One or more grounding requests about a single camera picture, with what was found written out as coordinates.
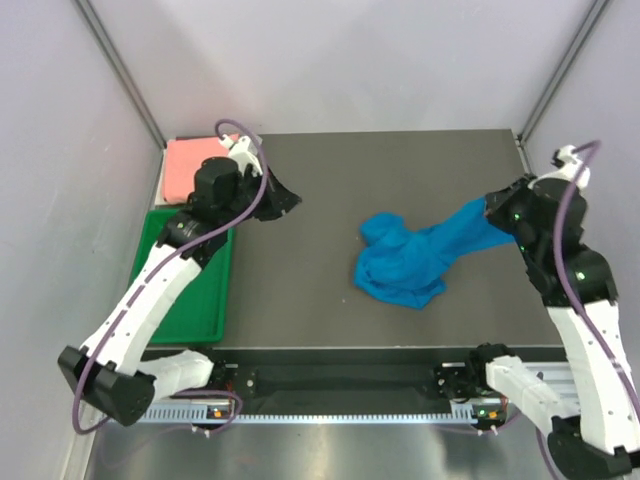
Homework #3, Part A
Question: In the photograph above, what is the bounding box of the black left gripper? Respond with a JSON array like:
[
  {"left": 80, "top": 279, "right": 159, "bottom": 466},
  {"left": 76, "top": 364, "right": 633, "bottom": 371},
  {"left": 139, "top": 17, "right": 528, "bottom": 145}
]
[{"left": 221, "top": 164, "right": 302, "bottom": 228}]

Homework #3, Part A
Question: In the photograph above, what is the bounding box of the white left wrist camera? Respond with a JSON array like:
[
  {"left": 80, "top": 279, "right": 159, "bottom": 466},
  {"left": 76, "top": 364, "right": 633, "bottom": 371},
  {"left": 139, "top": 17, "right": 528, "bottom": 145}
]
[{"left": 218, "top": 135, "right": 263, "bottom": 177}]

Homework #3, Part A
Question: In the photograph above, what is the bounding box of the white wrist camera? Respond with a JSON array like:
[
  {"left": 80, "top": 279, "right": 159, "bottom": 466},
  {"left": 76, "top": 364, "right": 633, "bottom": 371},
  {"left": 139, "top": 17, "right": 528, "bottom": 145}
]
[
  {"left": 528, "top": 145, "right": 591, "bottom": 191},
  {"left": 218, "top": 135, "right": 263, "bottom": 177}
]

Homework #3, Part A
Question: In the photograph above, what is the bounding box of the aluminium frame rail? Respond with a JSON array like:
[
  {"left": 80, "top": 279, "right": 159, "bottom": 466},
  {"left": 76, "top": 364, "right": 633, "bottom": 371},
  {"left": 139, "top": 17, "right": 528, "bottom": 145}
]
[{"left": 524, "top": 362, "right": 578, "bottom": 402}]

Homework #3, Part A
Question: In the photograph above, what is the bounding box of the green plastic tray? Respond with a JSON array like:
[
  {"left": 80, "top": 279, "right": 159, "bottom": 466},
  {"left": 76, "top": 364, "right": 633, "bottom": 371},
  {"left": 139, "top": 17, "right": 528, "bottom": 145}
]
[{"left": 129, "top": 208, "right": 235, "bottom": 345}]

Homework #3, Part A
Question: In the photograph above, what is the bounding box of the folded pink t shirt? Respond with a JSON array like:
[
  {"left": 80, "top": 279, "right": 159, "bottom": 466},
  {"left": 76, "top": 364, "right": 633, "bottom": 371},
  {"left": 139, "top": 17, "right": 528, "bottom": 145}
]
[{"left": 161, "top": 137, "right": 229, "bottom": 205}]

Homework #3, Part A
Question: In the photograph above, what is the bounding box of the blue t shirt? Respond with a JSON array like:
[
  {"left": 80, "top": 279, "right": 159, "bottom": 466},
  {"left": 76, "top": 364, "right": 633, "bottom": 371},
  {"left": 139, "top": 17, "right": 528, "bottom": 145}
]
[{"left": 353, "top": 197, "right": 515, "bottom": 310}]

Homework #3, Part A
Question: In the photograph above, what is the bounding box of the grey slotted cable duct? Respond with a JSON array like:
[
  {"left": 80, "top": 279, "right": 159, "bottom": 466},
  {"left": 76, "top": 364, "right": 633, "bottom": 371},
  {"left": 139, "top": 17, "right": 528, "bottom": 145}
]
[{"left": 134, "top": 402, "right": 511, "bottom": 426}]

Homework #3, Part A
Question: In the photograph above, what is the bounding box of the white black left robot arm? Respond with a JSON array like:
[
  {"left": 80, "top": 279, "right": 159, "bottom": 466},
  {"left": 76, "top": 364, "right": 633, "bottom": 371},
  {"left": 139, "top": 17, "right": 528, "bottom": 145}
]
[{"left": 57, "top": 157, "right": 301, "bottom": 426}]

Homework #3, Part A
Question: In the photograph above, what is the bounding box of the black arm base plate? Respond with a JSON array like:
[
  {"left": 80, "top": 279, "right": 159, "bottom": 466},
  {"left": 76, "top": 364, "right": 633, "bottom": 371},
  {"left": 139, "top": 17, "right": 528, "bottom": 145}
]
[{"left": 203, "top": 347, "right": 505, "bottom": 416}]

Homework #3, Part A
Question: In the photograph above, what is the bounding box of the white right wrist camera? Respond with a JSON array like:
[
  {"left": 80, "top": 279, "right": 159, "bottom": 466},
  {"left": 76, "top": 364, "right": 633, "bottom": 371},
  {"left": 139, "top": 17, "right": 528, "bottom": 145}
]
[{"left": 528, "top": 145, "right": 591, "bottom": 191}]

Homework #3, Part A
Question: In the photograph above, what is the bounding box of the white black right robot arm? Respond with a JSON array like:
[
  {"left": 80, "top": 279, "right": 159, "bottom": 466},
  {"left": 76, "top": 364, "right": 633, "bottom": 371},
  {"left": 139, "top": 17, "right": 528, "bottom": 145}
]
[{"left": 466, "top": 174, "right": 639, "bottom": 479}]

